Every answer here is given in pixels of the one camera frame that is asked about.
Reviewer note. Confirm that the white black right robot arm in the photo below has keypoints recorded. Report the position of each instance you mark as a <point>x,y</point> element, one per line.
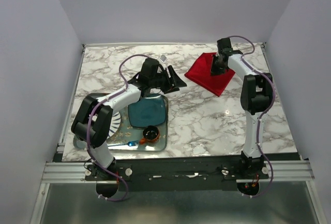
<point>257,97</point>

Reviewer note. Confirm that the teal square plate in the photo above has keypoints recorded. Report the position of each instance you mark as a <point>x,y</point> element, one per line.
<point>149,111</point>

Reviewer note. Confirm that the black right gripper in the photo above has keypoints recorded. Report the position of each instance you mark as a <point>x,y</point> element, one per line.
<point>214,72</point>

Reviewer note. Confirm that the red cloth napkin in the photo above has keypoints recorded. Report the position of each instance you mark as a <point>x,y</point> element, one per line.
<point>200,73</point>

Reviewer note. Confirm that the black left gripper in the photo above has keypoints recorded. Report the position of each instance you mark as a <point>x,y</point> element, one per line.
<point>176,81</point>

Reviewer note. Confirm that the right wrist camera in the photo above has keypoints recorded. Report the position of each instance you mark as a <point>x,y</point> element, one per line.
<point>224,44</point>

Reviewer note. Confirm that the aluminium frame rail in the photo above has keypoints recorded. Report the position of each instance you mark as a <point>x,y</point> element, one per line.
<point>74,172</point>

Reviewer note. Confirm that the brown ceramic cup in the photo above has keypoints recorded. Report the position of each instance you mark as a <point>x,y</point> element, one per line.
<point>151,135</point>

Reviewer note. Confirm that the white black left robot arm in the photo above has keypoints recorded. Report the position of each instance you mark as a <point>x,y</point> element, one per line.
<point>93,119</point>

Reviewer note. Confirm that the black mounting base plate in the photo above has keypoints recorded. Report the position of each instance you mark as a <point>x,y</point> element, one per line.
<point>220,169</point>

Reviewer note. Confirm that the glass rectangular tray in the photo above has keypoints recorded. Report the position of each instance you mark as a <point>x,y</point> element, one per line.
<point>122,121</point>

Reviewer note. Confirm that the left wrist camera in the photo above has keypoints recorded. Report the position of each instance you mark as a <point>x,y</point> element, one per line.
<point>162,58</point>

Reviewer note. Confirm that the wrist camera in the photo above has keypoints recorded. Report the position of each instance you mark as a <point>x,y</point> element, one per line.
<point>162,58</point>
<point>224,44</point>

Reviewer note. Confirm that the white blue striped plate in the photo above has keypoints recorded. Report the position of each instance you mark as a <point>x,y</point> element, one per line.
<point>115,124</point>

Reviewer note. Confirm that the blue handled utensil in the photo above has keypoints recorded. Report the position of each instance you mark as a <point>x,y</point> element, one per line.
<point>127,145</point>

